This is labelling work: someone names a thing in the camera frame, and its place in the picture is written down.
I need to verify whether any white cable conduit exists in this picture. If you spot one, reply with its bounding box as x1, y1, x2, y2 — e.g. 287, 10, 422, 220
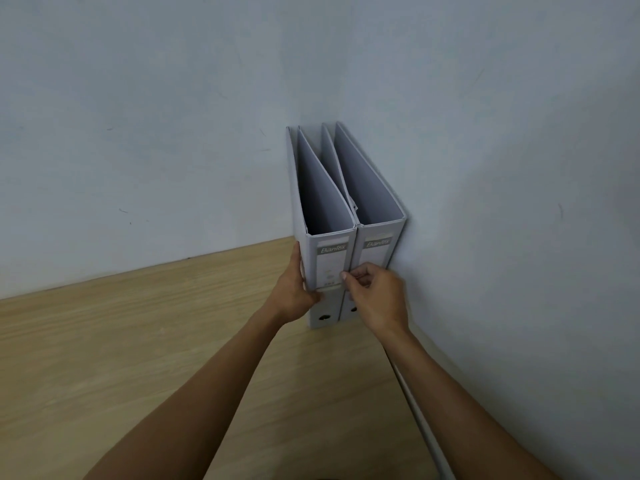
384, 345, 457, 480

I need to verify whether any person's left hand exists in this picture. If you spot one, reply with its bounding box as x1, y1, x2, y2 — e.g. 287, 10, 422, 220
267, 241, 324, 326

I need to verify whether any person's right hand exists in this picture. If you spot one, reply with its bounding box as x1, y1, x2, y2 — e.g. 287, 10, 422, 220
339, 262, 411, 337

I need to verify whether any person's right forearm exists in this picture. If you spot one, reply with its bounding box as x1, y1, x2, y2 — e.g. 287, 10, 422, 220
381, 325, 563, 480

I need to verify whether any white lever arch binder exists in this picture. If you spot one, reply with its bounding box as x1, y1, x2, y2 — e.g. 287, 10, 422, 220
321, 121, 407, 323
286, 126, 359, 330

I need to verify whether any person's left forearm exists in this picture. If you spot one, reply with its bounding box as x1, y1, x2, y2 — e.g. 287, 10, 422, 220
81, 306, 290, 480

